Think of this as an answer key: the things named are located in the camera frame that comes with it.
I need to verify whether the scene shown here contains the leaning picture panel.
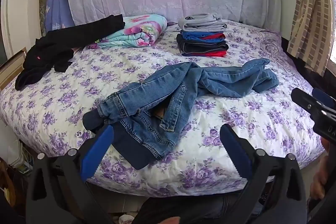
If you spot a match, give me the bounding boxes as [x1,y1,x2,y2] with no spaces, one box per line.
[28,0,48,39]

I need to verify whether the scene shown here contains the grey folded pants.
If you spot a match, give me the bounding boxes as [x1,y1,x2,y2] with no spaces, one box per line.
[178,13,228,32]

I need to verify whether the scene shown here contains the wooden picture frame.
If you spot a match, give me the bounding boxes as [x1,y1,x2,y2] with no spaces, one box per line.
[0,48,27,90]

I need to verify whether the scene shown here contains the stack of folded clothes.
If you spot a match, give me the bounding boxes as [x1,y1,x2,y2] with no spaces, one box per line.
[176,35,229,57]

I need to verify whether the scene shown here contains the beige checked curtain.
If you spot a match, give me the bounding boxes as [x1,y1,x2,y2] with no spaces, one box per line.
[287,0,334,75]

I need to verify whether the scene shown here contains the red folded garment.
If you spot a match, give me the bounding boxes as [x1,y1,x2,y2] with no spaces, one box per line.
[205,50,228,58]

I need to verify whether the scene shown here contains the purple floral bedspread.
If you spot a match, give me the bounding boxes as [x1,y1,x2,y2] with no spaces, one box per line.
[0,20,326,198]

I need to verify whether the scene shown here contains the person's right hand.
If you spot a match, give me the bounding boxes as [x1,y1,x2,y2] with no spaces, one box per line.
[310,139,332,201]

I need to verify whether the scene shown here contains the blue and red folded pants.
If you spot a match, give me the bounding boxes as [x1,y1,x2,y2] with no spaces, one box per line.
[180,31,226,43]

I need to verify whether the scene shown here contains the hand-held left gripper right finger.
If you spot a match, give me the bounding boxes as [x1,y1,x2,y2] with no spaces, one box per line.
[220,124,307,224]

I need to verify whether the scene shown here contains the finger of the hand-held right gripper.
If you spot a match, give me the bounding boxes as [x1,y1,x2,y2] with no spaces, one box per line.
[312,88,336,111]
[291,88,326,115]

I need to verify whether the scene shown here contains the stack of plastic containers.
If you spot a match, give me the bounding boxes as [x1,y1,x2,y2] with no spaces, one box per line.
[7,139,34,178]

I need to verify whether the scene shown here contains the blue denim pants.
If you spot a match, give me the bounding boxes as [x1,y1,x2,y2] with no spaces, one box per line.
[83,58,279,170]

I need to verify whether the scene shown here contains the black garment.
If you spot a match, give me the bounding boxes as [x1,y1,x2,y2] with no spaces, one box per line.
[15,15,125,90]

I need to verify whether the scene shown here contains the folded floral blanket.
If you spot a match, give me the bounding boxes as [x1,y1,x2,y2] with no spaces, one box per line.
[88,15,168,49]

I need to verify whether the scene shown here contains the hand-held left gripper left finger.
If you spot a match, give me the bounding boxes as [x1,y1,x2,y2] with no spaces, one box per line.
[26,124,114,224]

